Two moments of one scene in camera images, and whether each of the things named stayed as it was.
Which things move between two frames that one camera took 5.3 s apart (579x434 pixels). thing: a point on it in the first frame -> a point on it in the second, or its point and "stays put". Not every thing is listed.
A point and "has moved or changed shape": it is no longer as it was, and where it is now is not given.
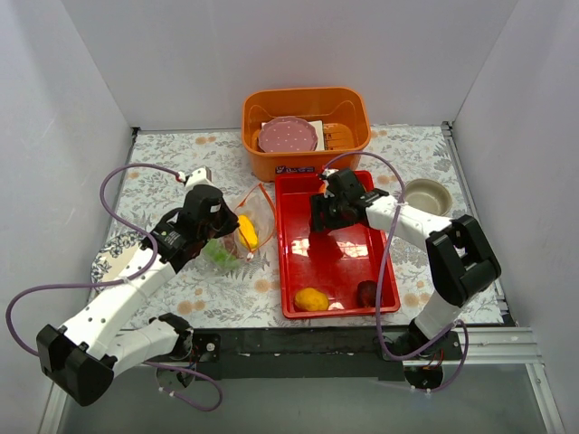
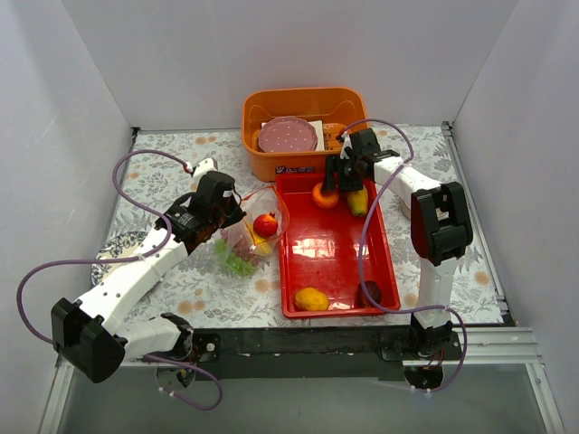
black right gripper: x=319 y=217 -> x=343 y=170
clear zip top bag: x=229 y=252 has moved or changed shape
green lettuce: x=217 y=255 has moved or changed shape
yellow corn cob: x=247 y=231 -> x=264 y=243
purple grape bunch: x=230 y=242 -> x=242 y=250
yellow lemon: x=310 y=299 stays put
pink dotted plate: x=288 y=134 stays put
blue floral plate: x=109 y=262 stays put
